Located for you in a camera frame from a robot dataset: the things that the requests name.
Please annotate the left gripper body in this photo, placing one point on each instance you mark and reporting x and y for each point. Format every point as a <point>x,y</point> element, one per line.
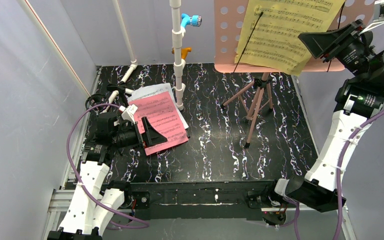
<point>143,133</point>

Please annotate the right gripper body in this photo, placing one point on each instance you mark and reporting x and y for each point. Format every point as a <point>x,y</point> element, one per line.
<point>334,42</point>

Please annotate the pink sheet music page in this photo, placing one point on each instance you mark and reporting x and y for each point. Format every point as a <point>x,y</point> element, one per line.
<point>163,116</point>

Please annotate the white sheet music page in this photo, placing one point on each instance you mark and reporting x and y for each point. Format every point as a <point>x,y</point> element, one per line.
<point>155,89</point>

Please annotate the yellow sheet music page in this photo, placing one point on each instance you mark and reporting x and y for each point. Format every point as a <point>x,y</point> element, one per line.
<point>270,30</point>

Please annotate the pink music stand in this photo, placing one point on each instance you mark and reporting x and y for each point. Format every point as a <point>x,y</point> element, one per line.
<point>229,15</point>

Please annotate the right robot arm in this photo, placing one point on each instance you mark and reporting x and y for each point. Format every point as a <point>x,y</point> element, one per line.
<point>358,102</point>

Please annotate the orange clip on pipe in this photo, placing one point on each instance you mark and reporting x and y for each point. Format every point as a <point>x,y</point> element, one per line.
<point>184,52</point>

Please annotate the blue clip on pipe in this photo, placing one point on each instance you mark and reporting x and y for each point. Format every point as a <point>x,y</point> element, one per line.
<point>194,20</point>

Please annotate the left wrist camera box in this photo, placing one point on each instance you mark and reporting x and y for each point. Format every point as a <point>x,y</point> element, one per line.
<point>128,113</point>

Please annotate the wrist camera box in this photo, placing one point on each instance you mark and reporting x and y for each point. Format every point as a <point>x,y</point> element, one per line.
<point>378,16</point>
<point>128,113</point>

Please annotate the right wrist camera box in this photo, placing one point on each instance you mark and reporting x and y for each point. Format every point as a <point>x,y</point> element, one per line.
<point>378,16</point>

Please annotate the white PVC pipe frame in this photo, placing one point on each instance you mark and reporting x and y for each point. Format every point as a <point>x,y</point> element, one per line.
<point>177,39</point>

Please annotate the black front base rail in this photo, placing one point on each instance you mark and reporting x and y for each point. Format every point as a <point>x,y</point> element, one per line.
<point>250,200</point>

